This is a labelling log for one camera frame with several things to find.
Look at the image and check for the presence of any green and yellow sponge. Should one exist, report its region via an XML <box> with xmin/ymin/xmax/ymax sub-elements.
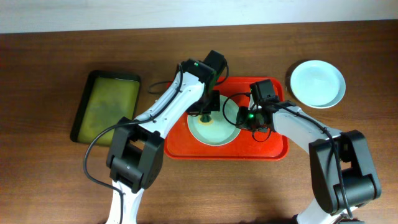
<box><xmin>198</xmin><ymin>114</ymin><xmax>213</xmax><ymax>125</ymax></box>

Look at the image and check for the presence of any pale green plate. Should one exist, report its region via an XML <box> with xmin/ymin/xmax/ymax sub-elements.
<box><xmin>187</xmin><ymin>95</ymin><xmax>240</xmax><ymax>146</ymax></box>

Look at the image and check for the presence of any light blue top plate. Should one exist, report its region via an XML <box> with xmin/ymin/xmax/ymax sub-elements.
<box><xmin>290</xmin><ymin>60</ymin><xmax>346</xmax><ymax>109</ymax></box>

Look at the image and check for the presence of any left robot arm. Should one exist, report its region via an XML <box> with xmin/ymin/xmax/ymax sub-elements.
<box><xmin>106</xmin><ymin>50</ymin><xmax>228</xmax><ymax>223</ymax></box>

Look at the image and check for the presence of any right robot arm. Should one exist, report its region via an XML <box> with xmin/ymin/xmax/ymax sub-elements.
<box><xmin>235</xmin><ymin>80</ymin><xmax>382</xmax><ymax>223</ymax></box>

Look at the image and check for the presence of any red plastic serving tray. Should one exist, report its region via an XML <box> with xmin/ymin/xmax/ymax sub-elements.
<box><xmin>164</xmin><ymin>77</ymin><xmax>289</xmax><ymax>161</ymax></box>

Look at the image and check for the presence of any black tray with green liquid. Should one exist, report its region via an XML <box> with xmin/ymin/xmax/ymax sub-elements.
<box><xmin>70</xmin><ymin>70</ymin><xmax>141</xmax><ymax>144</ymax></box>

